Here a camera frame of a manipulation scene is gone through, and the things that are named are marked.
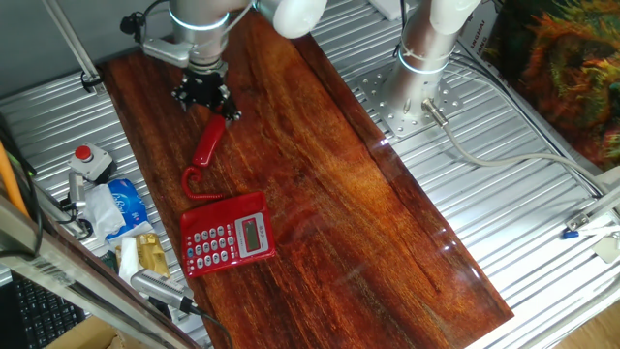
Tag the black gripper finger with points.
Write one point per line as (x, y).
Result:
(231, 109)
(181, 96)

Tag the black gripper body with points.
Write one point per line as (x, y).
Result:
(206, 87)

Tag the red telephone handset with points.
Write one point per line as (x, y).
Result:
(208, 143)

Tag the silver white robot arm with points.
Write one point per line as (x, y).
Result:
(198, 29)

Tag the red telephone base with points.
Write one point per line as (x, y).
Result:
(213, 223)

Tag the grey box red stop button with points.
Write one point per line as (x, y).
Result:
(92, 162)

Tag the grey metal pole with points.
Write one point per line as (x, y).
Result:
(72, 43)

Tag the blue tissue pack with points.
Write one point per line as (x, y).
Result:
(128, 206)

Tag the reddish brown wooden board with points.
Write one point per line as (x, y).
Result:
(339, 194)

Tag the silver robot mounting plate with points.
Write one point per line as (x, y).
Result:
(378, 92)

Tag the gold tissue pack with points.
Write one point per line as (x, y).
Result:
(152, 252)

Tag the orange pole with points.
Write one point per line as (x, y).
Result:
(9, 181)

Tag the brown cardboard box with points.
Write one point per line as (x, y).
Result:
(87, 337)

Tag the black computer keyboard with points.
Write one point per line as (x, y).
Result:
(43, 315)

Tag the colourful printed poster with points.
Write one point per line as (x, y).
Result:
(557, 63)

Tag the blue capped white pen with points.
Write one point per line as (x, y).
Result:
(570, 234)

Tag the white paper tag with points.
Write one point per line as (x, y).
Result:
(608, 249)

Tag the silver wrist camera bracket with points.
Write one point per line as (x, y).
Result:
(164, 51)

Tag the small silver camera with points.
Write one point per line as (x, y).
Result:
(76, 189)

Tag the metal edged frame bar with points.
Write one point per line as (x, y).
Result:
(72, 276)

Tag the aluminium profile bracket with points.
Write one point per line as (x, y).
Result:
(600, 203)

